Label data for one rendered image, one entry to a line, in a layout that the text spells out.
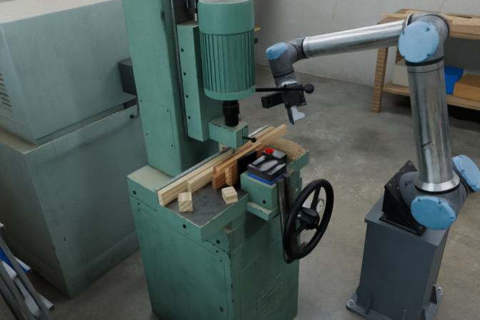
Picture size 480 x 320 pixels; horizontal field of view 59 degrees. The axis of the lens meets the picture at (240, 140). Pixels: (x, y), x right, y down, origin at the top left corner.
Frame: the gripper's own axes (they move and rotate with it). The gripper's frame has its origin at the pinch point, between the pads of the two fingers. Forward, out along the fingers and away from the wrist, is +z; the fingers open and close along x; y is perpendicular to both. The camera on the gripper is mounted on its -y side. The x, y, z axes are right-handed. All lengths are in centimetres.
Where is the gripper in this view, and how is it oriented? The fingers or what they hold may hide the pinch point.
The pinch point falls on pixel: (287, 105)
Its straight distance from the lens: 149.9
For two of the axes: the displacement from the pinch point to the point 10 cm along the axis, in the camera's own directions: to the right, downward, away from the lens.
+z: -0.4, 3.1, -9.5
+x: 2.3, 9.3, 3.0
